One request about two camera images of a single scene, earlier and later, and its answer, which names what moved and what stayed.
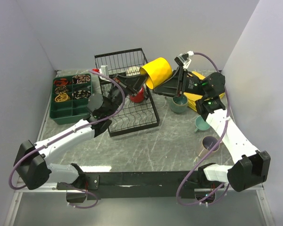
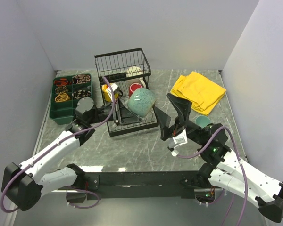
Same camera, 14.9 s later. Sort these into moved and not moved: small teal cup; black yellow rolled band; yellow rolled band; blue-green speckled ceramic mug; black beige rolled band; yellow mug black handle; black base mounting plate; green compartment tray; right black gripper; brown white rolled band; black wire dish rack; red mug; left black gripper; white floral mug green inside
Moved: blue-green speckled ceramic mug; red mug; right black gripper; left black gripper; yellow mug black handle
Not moved: black beige rolled band; green compartment tray; brown white rolled band; white floral mug green inside; small teal cup; yellow rolled band; black wire dish rack; black yellow rolled band; black base mounting plate
